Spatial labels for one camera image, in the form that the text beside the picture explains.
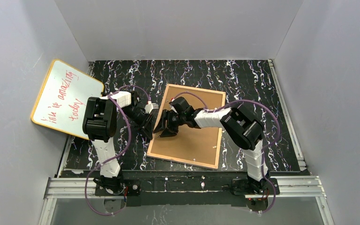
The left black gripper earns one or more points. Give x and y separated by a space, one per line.
147 121

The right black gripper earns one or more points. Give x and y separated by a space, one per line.
170 119

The wooden picture frame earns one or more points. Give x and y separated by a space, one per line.
199 147

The brown fibreboard backing board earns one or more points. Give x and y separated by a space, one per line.
180 134

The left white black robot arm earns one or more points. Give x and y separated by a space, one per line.
100 125

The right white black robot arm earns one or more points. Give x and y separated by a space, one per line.
243 128

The yellow rimmed whiteboard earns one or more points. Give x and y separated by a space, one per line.
61 103

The black marble pattern mat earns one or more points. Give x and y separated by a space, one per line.
240 79

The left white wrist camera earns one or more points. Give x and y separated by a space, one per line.
150 106

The aluminium rail base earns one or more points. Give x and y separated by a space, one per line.
186 200

